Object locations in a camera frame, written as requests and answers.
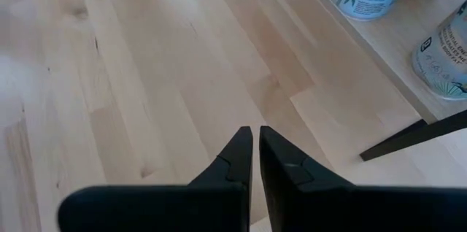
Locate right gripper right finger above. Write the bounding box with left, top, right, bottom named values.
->
left=258, top=125, right=467, bottom=232

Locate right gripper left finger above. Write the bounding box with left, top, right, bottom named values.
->
left=57, top=125, right=254, bottom=232

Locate wooden shelf with black legs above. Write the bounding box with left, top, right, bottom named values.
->
left=291, top=0, right=467, bottom=163

